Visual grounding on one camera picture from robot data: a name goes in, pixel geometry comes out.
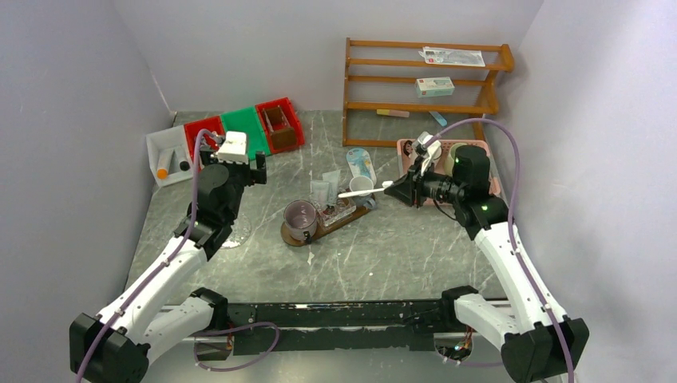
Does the yellow pink marker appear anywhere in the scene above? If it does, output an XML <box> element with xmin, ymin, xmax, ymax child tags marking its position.
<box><xmin>376</xmin><ymin>109</ymin><xmax>410</xmax><ymax>118</ymax></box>

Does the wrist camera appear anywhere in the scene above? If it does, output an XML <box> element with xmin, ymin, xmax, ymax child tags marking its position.
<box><xmin>216</xmin><ymin>131</ymin><xmax>249</xmax><ymax>164</ymax></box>
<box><xmin>412</xmin><ymin>131</ymin><xmax>440</xmax><ymax>156</ymax></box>

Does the pink plastic basket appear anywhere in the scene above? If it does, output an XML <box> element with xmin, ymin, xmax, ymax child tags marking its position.
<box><xmin>397</xmin><ymin>139</ymin><xmax>504</xmax><ymax>197</ymax></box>

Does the oval dark wooden tray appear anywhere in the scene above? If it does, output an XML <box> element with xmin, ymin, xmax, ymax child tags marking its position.
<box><xmin>280</xmin><ymin>207</ymin><xmax>371</xmax><ymax>247</ymax></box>

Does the plastic packet on top shelf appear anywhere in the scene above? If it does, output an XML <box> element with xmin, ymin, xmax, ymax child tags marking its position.
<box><xmin>418</xmin><ymin>46</ymin><xmax>485</xmax><ymax>67</ymax></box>

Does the white toothbrush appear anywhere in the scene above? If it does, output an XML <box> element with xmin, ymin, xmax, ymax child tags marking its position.
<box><xmin>338</xmin><ymin>180</ymin><xmax>394</xmax><ymax>199</ymax></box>

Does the grey-blue mug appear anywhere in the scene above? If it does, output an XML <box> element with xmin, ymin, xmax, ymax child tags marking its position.
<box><xmin>349</xmin><ymin>176</ymin><xmax>377</xmax><ymax>210</ymax></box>

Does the pale green mug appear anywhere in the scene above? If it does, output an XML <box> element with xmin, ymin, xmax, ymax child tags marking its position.
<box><xmin>443</xmin><ymin>143</ymin><xmax>466</xmax><ymax>176</ymax></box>

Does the wooden shelf rack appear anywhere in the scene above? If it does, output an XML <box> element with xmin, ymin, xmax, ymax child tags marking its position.
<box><xmin>342</xmin><ymin>38</ymin><xmax>515</xmax><ymax>148</ymax></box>

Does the toothpaste tube orange cap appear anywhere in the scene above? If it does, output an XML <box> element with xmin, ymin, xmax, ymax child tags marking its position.
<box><xmin>155</xmin><ymin>148</ymin><xmax>174</xmax><ymax>180</ymax></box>

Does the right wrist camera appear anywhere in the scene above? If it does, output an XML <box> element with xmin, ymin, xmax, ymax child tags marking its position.
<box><xmin>412</xmin><ymin>131</ymin><xmax>440</xmax><ymax>156</ymax></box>

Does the red bin with toothbrushes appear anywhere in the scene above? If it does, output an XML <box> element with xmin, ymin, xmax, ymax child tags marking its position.
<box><xmin>184</xmin><ymin>116</ymin><xmax>225</xmax><ymax>162</ymax></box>

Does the small white box on shelf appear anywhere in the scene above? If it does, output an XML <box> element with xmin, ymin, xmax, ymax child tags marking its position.
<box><xmin>415</xmin><ymin>77</ymin><xmax>455</xmax><ymax>98</ymax></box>

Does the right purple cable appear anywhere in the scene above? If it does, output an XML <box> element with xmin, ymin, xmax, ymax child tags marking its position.
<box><xmin>422</xmin><ymin>117</ymin><xmax>577</xmax><ymax>383</ymax></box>

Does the purple cable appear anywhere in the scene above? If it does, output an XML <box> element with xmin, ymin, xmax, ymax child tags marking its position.
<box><xmin>422</xmin><ymin>117</ymin><xmax>577</xmax><ymax>383</ymax></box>
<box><xmin>73</xmin><ymin>129</ymin><xmax>280</xmax><ymax>383</ymax></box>

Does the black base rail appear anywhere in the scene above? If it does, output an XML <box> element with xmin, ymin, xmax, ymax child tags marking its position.
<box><xmin>175</xmin><ymin>297</ymin><xmax>490</xmax><ymax>361</ymax></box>

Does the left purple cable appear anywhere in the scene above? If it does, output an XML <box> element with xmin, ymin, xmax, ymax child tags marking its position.
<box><xmin>73</xmin><ymin>129</ymin><xmax>280</xmax><ymax>383</ymax></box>

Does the white plastic bin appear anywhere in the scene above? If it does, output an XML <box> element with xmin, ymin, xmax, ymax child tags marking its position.
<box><xmin>146</xmin><ymin>125</ymin><xmax>193</xmax><ymax>188</ymax></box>

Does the red bin with holder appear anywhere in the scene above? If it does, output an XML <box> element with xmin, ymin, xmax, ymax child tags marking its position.
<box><xmin>255</xmin><ymin>97</ymin><xmax>305</xmax><ymax>155</ymax></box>

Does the white enamel mug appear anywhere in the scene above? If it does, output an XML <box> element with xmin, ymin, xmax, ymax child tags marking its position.
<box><xmin>420</xmin><ymin>140</ymin><xmax>442</xmax><ymax>175</ymax></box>

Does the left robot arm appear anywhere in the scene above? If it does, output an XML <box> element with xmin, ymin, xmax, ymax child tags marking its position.
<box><xmin>69</xmin><ymin>152</ymin><xmax>267</xmax><ymax>382</ymax></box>

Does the toothpaste tube red cap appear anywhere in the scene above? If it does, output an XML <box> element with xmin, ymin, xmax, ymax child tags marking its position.
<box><xmin>311</xmin><ymin>180</ymin><xmax>331</xmax><ymax>211</ymax></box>

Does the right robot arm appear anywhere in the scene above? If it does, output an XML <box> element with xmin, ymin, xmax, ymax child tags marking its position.
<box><xmin>384</xmin><ymin>145</ymin><xmax>589</xmax><ymax>382</ymax></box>

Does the brown wooden block holder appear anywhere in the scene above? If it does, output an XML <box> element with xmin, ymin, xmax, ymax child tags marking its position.
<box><xmin>263</xmin><ymin>106</ymin><xmax>297</xmax><ymax>152</ymax></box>

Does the green plastic bin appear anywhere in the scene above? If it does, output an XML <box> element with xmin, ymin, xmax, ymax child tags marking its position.
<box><xmin>220</xmin><ymin>107</ymin><xmax>271</xmax><ymax>160</ymax></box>

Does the purple mug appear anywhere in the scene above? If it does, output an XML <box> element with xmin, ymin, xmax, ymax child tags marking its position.
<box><xmin>283</xmin><ymin>199</ymin><xmax>318</xmax><ymax>244</ymax></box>

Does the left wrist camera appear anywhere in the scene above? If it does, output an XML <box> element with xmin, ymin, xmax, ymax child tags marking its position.
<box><xmin>216</xmin><ymin>131</ymin><xmax>249</xmax><ymax>164</ymax></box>

